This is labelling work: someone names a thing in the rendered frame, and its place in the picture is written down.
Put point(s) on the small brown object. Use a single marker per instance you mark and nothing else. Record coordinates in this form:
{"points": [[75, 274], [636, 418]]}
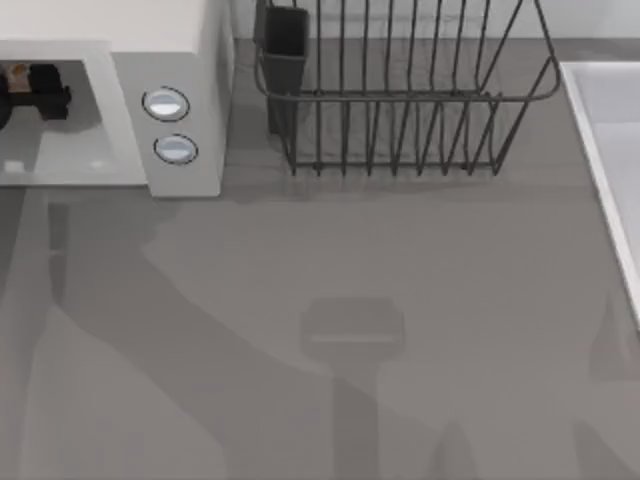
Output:
{"points": [[18, 75]]}

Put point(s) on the round silver microwave knob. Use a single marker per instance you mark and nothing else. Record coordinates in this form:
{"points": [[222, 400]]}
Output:
{"points": [[175, 149], [165, 104]]}

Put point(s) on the pale microwave oven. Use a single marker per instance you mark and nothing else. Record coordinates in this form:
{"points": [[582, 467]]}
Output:
{"points": [[170, 60]]}

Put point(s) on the dark grey utensil holder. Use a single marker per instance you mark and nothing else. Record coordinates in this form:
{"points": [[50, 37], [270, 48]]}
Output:
{"points": [[285, 55]]}

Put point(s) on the white sink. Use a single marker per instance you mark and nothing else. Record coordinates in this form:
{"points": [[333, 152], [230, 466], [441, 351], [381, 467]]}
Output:
{"points": [[612, 140]]}

